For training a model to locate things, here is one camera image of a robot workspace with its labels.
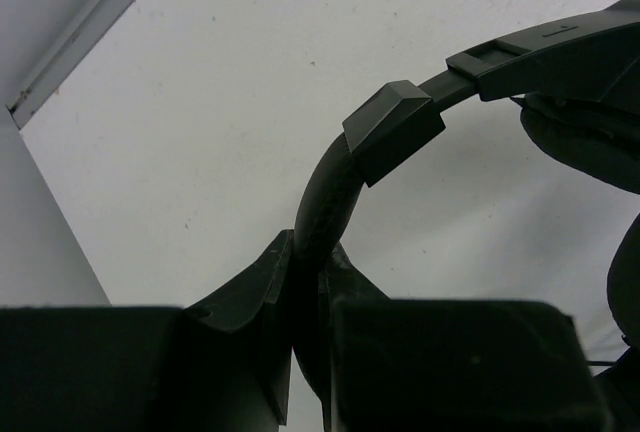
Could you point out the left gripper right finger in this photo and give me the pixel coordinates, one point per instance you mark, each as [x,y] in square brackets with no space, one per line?
[449,364]

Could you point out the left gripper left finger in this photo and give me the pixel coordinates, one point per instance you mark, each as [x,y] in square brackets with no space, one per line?
[222,364]

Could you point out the aluminium table frame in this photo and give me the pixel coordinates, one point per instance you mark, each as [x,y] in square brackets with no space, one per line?
[87,24]

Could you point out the black headset with cable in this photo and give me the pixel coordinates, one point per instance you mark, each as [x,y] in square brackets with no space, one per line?
[576,81]

